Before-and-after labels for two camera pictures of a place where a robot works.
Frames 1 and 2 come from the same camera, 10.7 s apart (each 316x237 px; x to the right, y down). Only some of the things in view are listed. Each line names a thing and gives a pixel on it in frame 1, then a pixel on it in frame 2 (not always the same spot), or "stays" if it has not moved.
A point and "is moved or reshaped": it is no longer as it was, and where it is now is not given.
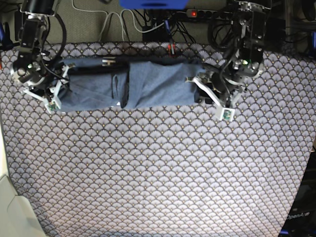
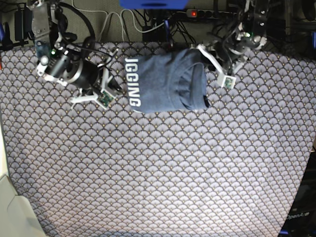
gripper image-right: [223, 85] to [228, 54]
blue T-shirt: [98, 83] is moved or reshaped
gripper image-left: [43, 76] to [70, 68]
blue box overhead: [154, 4] stays
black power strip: [209, 14] stays
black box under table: [159, 34] stays
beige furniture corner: [18, 217] stays
